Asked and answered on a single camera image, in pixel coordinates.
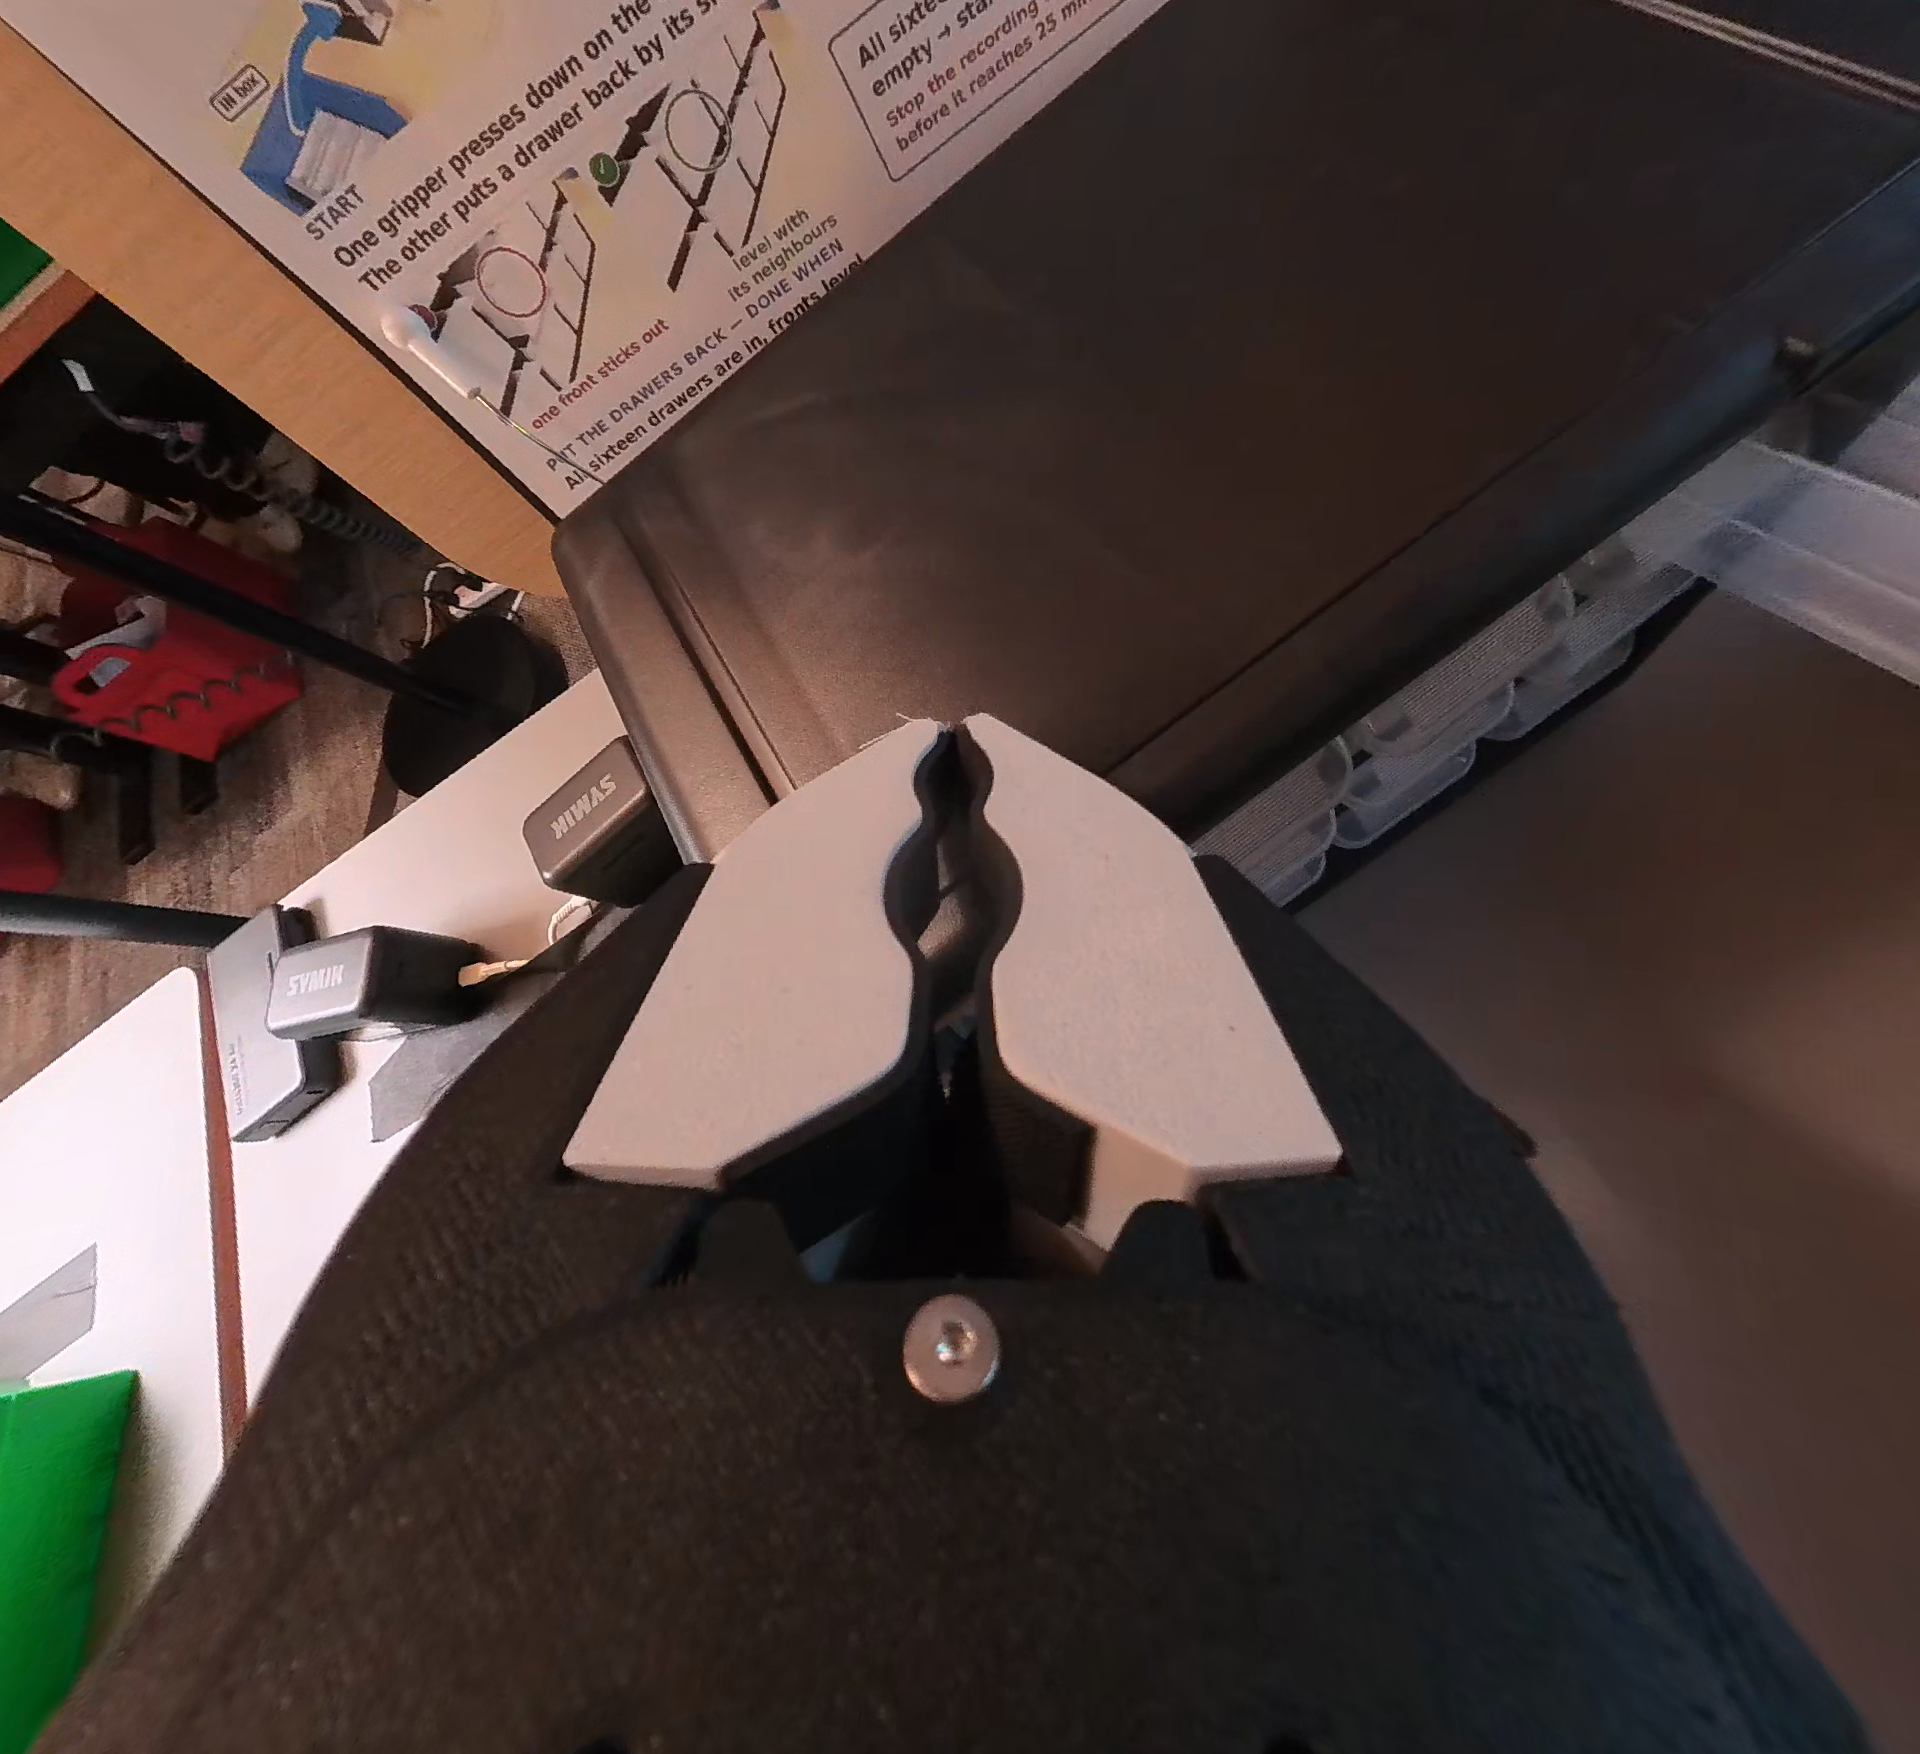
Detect grey power bank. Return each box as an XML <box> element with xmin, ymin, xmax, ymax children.
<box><xmin>202</xmin><ymin>903</ymin><xmax>345</xmax><ymax>1145</ymax></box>

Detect black charger block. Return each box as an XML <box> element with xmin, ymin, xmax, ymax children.
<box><xmin>525</xmin><ymin>734</ymin><xmax>697</xmax><ymax>903</ymax></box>
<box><xmin>266</xmin><ymin>926</ymin><xmax>475</xmax><ymax>1040</ymax></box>

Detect white instruction poster board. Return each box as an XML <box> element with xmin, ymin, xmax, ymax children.
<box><xmin>0</xmin><ymin>20</ymin><xmax>573</xmax><ymax>593</ymax></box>

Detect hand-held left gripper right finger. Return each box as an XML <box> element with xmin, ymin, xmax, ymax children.
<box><xmin>960</xmin><ymin>712</ymin><xmax>1348</xmax><ymax>1259</ymax></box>

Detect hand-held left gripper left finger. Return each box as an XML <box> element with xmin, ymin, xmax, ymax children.
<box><xmin>558</xmin><ymin>719</ymin><xmax>963</xmax><ymax>1186</ymax></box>

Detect rows of clear drawers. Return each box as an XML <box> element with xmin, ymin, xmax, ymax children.
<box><xmin>1201</xmin><ymin>403</ymin><xmax>1920</xmax><ymax>901</ymax></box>

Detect black drawer cabinet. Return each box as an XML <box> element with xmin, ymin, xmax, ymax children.
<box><xmin>553</xmin><ymin>0</ymin><xmax>1920</xmax><ymax>915</ymax></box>

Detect black coiled cable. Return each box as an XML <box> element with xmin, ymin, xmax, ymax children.
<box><xmin>142</xmin><ymin>421</ymin><xmax>395</xmax><ymax>559</ymax></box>

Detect black round stand base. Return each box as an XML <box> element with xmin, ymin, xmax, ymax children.
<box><xmin>382</xmin><ymin>632</ymin><xmax>584</xmax><ymax>798</ymax></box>

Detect white instruction poster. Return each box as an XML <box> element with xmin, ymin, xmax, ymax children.
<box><xmin>0</xmin><ymin>0</ymin><xmax>1338</xmax><ymax>501</ymax></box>

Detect white poster clip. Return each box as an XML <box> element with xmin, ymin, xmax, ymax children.
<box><xmin>382</xmin><ymin>303</ymin><xmax>515</xmax><ymax>401</ymax></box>

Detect green plastic bin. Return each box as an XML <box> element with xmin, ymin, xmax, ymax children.
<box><xmin>0</xmin><ymin>1371</ymin><xmax>144</xmax><ymax>1754</ymax></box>

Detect grey tape piece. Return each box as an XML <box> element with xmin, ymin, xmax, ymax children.
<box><xmin>0</xmin><ymin>1244</ymin><xmax>102</xmax><ymax>1381</ymax></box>

